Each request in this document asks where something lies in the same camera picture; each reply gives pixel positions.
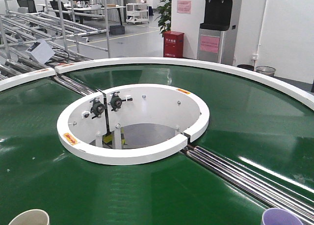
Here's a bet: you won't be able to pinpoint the white box on rack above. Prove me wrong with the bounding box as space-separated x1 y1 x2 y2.
26 39 55 64

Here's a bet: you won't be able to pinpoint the white inner conveyor ring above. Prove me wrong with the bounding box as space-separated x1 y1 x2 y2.
56 83 210 166

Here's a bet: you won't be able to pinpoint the grey water dispenser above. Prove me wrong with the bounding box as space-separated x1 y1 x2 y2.
197 0 233 63

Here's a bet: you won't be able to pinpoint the beige plastic cup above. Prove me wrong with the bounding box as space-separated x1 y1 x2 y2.
9 209 50 225

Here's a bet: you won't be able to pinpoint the black waste bin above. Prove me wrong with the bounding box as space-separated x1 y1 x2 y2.
237 64 255 71

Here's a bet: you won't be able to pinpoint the red fire extinguisher cabinet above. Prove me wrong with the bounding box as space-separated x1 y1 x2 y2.
163 31 184 58

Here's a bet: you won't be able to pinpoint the metal roller rack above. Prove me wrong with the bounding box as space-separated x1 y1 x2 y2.
0 0 108 81

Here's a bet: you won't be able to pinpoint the white shelf cart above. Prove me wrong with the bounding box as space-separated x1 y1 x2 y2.
126 3 149 24

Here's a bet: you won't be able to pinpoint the steel conveyor rollers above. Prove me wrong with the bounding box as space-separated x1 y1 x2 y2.
181 145 314 225

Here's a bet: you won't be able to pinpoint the purple plastic cup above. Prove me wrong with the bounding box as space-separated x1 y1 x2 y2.
261 208 303 225

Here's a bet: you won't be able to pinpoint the green potted plant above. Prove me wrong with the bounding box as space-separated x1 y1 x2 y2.
157 0 172 35

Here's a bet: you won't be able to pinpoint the white outer conveyor rim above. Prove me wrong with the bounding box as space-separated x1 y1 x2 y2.
0 57 314 109

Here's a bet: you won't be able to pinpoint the wire mesh waste bin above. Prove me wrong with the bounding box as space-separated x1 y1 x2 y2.
255 66 276 77

